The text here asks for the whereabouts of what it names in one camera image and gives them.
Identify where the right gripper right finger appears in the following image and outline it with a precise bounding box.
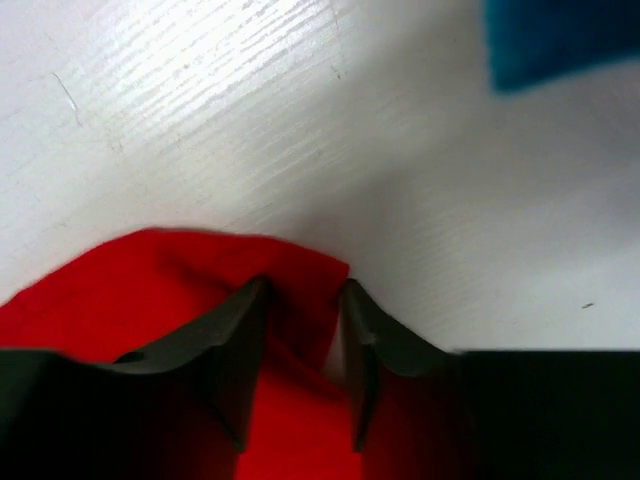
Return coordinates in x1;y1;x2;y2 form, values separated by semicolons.
340;280;639;479

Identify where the blue t shirt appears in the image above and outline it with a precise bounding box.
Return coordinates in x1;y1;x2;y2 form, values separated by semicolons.
484;0;639;93

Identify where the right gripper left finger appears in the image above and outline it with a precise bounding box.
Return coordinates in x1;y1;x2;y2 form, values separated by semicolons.
1;277;272;479

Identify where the red t shirt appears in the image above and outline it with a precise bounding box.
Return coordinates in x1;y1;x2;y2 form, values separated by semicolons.
1;229;360;479

